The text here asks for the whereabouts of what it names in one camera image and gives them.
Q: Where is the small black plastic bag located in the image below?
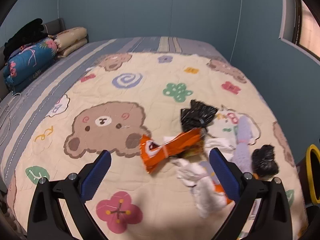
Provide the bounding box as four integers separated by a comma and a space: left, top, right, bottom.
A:
252, 145, 279, 178

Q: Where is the white tissue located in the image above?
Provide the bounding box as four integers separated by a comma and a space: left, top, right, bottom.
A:
172, 137, 237, 218

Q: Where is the orange snack wrapper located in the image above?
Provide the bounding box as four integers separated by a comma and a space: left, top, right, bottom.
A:
140, 128, 204, 173

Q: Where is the yellow rimmed trash bin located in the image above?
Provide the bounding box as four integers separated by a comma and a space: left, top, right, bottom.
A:
296, 144, 320, 205

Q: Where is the black plastic bag with tie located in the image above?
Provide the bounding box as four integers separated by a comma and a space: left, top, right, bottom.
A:
180, 99, 219, 132

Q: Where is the cream cartoon bear quilt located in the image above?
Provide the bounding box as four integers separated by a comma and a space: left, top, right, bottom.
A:
8, 53, 308, 239

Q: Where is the blue floral folded blanket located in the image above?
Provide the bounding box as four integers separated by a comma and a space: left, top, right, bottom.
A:
3, 38, 57, 88

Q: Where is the beige folded blanket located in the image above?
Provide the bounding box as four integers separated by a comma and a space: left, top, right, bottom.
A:
54, 27, 88, 58

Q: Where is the black clothing pile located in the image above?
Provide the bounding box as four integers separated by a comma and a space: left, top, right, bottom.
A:
3, 18, 48, 62

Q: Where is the white charging cable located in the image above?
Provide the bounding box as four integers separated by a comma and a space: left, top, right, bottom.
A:
0, 92, 23, 140

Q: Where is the window frame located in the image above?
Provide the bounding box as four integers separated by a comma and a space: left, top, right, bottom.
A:
279, 0, 319, 63

